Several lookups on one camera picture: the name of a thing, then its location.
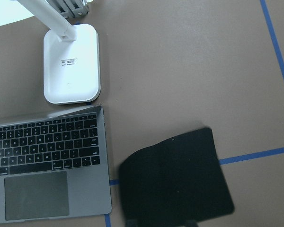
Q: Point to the white desk lamp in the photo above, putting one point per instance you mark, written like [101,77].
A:
[36,42]

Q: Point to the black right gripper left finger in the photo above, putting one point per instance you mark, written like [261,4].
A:
[131,223]

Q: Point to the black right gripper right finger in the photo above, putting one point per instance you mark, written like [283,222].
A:
[190,223]

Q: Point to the grey laptop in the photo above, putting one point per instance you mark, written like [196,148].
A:
[54,165]

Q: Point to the aluminium frame post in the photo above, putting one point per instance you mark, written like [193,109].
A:
[70,8]

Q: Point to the black mouse pad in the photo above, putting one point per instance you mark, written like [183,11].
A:
[173,181]

